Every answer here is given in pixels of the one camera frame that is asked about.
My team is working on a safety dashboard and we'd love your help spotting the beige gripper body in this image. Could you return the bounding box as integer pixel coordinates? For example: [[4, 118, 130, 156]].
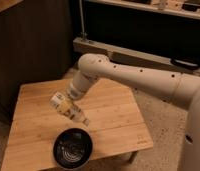
[[66, 84, 84, 100]]

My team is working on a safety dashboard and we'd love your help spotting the white plastic bottle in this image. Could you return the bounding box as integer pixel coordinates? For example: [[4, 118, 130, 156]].
[[50, 92, 90, 126]]

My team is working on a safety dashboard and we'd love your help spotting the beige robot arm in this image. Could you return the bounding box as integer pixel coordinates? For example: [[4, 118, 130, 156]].
[[67, 53, 200, 171]]

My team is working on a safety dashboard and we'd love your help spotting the black ceramic bowl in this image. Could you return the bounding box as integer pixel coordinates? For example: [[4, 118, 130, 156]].
[[53, 128, 93, 170]]

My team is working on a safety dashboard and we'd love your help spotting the metal vertical pole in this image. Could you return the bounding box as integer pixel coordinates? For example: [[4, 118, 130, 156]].
[[79, 0, 87, 41]]

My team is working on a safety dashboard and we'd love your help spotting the grey metal beam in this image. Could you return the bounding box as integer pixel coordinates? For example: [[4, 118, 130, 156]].
[[73, 37, 200, 76]]

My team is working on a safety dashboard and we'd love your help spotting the wooden table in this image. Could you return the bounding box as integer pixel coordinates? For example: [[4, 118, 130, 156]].
[[1, 79, 153, 171]]

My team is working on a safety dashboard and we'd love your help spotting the wooden shelf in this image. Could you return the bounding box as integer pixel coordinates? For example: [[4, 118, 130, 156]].
[[87, 0, 200, 20]]

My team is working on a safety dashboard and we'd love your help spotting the black handle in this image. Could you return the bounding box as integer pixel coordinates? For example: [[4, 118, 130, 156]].
[[170, 59, 200, 70]]

